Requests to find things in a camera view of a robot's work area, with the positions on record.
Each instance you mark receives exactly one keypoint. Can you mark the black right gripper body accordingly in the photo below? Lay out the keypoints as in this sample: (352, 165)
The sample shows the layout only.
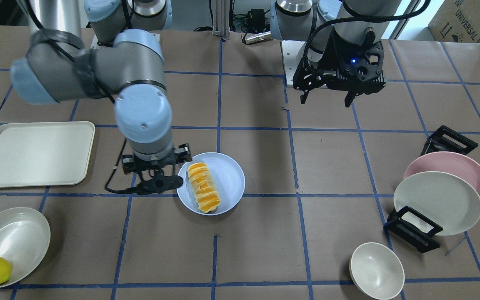
(129, 163)

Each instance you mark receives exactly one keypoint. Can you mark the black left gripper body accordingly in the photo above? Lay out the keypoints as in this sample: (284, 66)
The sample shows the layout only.
(331, 56)

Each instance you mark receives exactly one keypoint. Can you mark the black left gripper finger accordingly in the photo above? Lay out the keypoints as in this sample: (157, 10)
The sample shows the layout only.
(304, 96)
(349, 98)

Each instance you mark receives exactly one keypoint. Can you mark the orange striped bread roll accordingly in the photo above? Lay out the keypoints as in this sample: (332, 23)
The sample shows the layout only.
(204, 188)

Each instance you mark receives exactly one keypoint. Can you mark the light blue plate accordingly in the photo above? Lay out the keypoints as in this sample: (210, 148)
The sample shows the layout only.
(229, 181)

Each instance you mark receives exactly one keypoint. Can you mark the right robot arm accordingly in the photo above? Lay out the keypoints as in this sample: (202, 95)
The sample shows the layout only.
(127, 68)

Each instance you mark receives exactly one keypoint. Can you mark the pink plate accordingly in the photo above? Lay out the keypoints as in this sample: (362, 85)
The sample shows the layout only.
(448, 162)

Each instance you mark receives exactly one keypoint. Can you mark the beige plate in rack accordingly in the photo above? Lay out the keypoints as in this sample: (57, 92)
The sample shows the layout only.
(446, 199)

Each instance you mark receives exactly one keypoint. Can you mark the beige round plate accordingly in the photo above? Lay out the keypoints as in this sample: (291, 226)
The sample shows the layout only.
(25, 235)

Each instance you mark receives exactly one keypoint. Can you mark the black plate rack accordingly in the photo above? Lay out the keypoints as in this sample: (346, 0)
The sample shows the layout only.
(411, 225)

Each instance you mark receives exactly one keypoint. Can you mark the silver metal connector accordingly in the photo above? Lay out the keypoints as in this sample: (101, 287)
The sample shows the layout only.
(256, 38)

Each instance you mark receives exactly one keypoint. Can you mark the white rectangular tray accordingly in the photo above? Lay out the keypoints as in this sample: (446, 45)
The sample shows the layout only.
(45, 153)

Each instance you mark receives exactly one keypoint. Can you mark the cardboard box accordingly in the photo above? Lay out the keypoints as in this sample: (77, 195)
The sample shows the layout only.
(457, 21)

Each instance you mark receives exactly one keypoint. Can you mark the beige bowl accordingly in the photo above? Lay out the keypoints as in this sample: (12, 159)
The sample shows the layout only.
(377, 271)

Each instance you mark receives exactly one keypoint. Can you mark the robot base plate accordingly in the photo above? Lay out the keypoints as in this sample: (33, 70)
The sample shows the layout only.
(292, 51)

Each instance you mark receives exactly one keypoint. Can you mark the aluminium frame post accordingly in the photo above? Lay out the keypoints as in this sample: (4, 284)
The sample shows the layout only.
(221, 17)

